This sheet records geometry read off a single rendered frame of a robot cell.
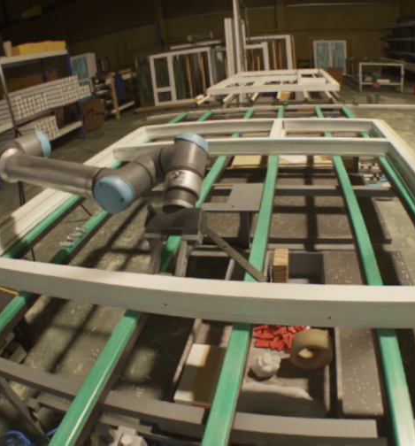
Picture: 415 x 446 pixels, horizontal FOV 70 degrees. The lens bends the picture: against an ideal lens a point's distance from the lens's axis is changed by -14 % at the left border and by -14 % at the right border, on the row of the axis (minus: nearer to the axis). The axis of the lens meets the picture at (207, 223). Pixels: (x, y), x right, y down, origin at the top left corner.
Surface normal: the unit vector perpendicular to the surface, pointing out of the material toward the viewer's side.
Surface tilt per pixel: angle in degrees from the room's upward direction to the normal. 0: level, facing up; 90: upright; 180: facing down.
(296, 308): 90
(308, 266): 90
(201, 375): 0
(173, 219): 35
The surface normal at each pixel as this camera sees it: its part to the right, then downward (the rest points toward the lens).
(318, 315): -0.25, 0.49
